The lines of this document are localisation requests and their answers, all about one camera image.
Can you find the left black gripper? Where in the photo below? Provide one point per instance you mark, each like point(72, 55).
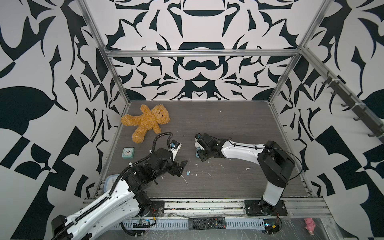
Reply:
point(173, 169)

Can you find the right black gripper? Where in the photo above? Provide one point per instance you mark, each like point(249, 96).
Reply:
point(201, 156)

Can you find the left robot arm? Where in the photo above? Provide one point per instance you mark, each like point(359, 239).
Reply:
point(127, 198)

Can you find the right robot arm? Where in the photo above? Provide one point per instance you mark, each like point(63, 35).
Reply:
point(275, 163)

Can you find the green alarm clock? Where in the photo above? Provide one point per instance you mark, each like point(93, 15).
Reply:
point(128, 153)

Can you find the brown teddy bear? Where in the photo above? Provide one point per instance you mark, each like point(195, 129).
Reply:
point(150, 119)

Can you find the black remote control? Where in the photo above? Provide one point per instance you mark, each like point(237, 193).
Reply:
point(207, 223)

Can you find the circuit board left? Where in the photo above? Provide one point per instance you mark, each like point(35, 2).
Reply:
point(144, 224)

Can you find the green circuit board right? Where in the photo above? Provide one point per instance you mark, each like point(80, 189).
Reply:
point(272, 228)

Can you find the pink small toy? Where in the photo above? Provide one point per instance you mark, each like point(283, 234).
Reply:
point(310, 225)

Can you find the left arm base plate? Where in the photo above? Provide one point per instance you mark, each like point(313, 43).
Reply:
point(157, 209)

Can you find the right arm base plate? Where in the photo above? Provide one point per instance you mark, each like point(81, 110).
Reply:
point(257, 208)

